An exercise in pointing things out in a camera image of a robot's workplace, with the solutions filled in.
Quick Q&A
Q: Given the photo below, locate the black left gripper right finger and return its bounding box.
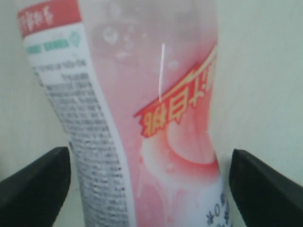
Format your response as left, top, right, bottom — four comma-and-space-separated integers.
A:
229, 149, 303, 227

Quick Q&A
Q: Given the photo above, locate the pink peach drink bottle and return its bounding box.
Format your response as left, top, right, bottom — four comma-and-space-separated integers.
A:
16, 0, 232, 227

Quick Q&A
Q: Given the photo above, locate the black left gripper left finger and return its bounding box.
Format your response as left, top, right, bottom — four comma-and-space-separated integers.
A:
0, 147, 71, 227

